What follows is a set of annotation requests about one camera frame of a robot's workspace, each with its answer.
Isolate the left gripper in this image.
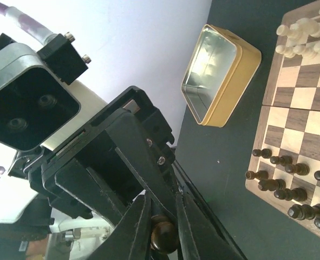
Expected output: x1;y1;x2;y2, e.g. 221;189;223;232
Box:
27;86;247;260

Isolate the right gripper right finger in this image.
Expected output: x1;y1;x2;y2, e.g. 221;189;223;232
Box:
175;192;245;259

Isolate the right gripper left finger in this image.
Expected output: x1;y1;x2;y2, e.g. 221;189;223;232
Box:
90;193;151;260

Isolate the dark chess piece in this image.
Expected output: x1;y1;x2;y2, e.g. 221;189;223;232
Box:
273;187;308;202
245;170;269;180
258;179;286;191
287;204;320;220

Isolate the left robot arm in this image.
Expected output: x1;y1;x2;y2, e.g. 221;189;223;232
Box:
0;86;245;259

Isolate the wooden chess board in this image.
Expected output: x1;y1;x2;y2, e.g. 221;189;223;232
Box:
245;1;320;237

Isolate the gold metal tin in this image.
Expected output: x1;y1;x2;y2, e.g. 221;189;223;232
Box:
181;24;262;128

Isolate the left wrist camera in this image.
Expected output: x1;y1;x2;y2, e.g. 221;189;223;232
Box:
0;34;106;152

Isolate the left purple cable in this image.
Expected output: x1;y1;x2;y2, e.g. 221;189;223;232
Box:
0;0;57;46

